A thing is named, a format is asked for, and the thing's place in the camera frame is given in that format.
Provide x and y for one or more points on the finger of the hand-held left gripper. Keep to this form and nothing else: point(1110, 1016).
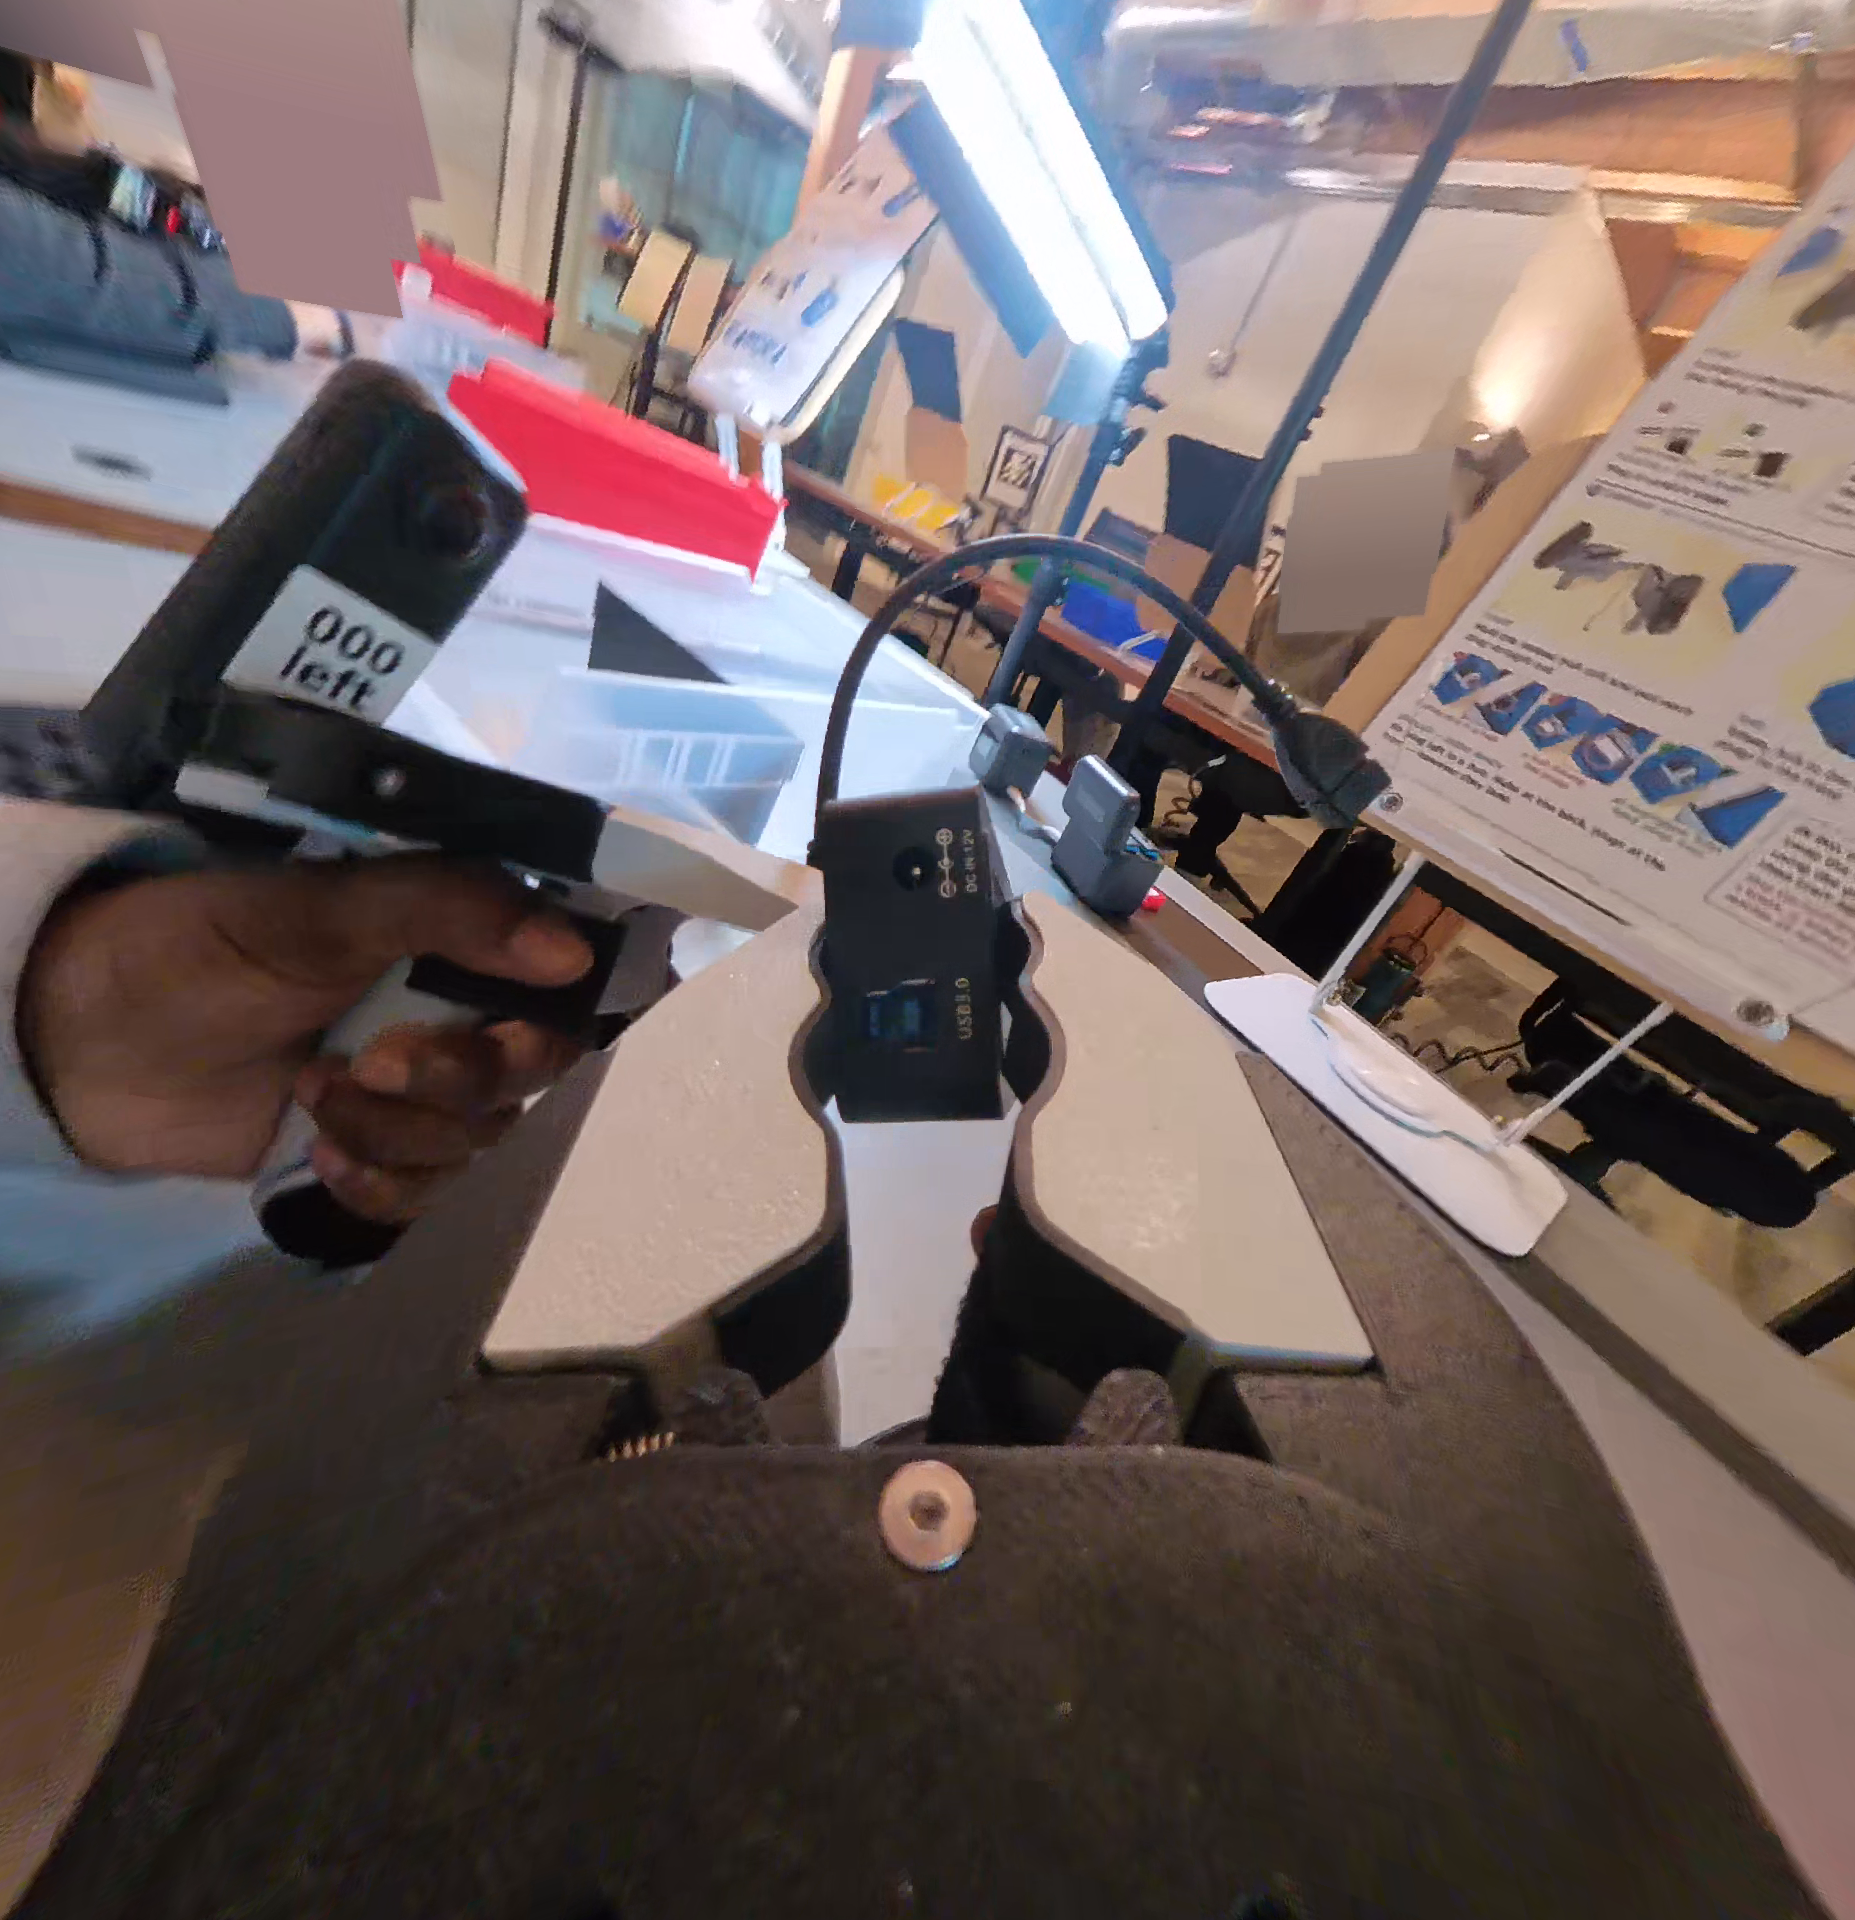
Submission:
point(685, 876)

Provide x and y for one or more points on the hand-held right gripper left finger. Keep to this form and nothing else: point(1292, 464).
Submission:
point(672, 1138)

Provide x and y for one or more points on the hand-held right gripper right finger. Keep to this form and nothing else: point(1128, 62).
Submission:
point(1150, 1138)

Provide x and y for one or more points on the black usb hub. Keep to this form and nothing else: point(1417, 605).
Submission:
point(905, 914)

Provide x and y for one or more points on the person's left hand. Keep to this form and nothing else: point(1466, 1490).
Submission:
point(192, 989)

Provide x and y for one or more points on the clear plastic bin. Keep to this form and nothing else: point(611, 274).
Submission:
point(685, 721)

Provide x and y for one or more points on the black triangle label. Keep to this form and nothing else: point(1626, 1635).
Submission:
point(643, 637)

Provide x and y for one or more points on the grey clamp block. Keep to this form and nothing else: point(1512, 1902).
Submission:
point(1097, 823)
point(1011, 748)

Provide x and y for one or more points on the yellow items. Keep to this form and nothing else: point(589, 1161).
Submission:
point(911, 503)

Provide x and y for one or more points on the blue plastic bin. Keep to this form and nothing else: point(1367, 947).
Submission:
point(1113, 609)

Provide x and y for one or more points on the black office chair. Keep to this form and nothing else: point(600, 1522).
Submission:
point(1663, 1112)

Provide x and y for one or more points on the framed picture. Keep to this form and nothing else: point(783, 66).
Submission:
point(1020, 464)

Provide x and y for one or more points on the cardboard box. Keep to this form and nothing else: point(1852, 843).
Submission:
point(1199, 585)

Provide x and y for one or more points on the instruction sheet on stand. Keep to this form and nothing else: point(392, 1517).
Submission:
point(1512, 525)

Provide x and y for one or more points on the led panel light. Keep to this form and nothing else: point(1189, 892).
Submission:
point(1048, 179)

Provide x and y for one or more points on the black tripod pole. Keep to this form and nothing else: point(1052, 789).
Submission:
point(1364, 300)

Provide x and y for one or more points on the blue tape strip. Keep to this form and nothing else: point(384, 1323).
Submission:
point(1572, 46)

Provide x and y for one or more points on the black wall panel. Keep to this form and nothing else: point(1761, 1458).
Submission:
point(1210, 486)
point(928, 369)

